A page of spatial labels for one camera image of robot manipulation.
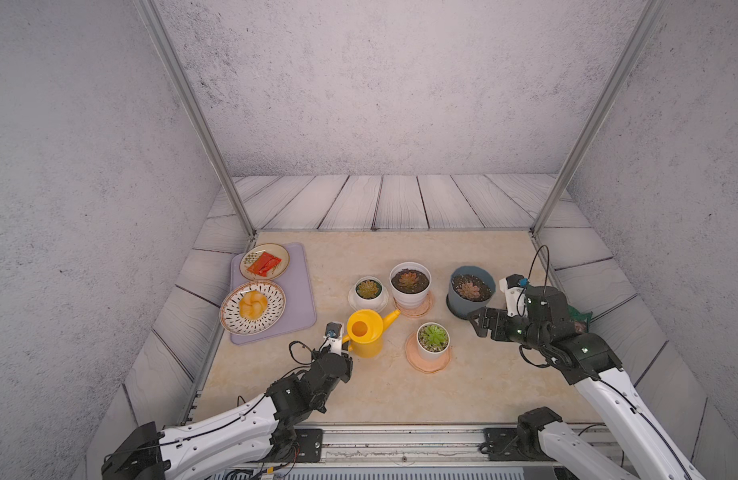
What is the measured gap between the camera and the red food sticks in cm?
109

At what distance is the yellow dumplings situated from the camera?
3.16ft

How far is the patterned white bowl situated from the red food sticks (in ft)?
0.22

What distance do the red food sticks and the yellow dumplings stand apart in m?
0.11
